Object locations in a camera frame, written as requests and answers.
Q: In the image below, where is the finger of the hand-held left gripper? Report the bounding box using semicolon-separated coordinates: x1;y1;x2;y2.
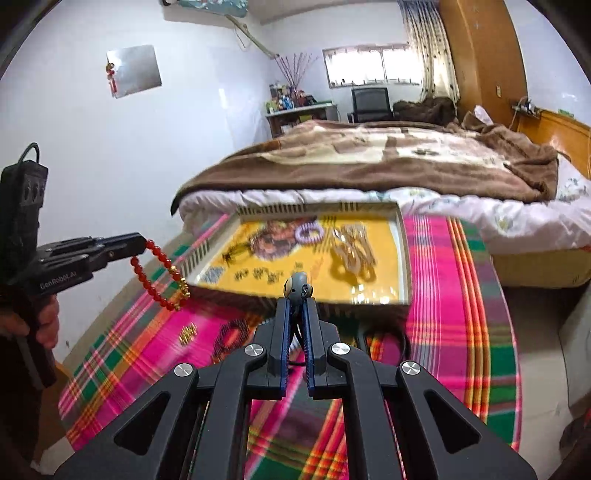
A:
37;251;141;280
39;232;149;259

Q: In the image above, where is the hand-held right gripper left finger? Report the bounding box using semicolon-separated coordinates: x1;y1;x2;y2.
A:
53;295;296;480

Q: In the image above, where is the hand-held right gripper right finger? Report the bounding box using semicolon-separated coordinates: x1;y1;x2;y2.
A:
302;298;541;480

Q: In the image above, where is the red bead bracelet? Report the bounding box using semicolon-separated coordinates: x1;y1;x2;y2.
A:
130;239;191;313

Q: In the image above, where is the black hair tie grey bead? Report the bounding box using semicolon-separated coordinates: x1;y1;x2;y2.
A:
283;272;315;370

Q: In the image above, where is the beige hair claw clip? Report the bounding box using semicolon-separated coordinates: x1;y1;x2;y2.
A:
330;224;377;282

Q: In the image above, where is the purple spiral hair tie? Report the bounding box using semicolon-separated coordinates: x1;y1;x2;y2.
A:
294;222;324;244

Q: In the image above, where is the striped cardboard box yellow inside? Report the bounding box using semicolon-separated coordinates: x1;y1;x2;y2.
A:
178;200;413;319

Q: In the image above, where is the person's left hand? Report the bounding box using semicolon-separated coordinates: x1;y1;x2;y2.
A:
0;293;61;350

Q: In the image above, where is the pink green plaid cloth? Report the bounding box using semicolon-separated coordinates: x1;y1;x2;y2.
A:
59;215;522;480

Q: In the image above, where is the brown patterned blanket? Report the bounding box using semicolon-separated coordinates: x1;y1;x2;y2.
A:
171;98;559;217

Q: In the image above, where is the cluster of toiletry bottles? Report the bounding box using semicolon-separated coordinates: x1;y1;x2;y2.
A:
268;82;317;112

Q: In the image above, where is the small desk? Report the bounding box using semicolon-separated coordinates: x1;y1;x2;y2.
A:
265;102;340;139

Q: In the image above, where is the bed with white floral sheet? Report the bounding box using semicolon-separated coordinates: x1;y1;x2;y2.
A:
178;152;591;289

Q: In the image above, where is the bunch of dry branches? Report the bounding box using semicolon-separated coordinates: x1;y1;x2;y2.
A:
274;52;319;88

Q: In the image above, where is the black office chair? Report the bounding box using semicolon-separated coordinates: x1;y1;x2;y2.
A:
347;87;394;123

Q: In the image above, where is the dark clothes pile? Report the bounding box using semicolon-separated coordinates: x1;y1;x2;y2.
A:
392;97;458;124

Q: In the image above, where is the window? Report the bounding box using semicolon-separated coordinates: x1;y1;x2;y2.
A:
322;45;423;89

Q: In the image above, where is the spotted curtain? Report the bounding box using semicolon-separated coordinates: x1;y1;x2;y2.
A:
399;0;460;104

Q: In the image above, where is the wooden headboard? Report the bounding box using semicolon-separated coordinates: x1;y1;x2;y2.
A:
515;108;591;178

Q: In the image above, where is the wooden wardrobe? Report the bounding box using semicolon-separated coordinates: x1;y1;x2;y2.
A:
438;0;529;123

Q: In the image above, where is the dark garnet bead bracelet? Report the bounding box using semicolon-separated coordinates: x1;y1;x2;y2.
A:
212;318;252;363

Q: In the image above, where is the silver wall panel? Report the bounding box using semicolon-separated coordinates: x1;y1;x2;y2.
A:
106;45;162;99

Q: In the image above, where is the wall pipe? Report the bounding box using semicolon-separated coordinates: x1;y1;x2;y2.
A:
226;14;278;58

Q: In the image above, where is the wall air conditioner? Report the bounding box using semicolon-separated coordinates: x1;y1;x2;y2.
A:
159;0;250;19

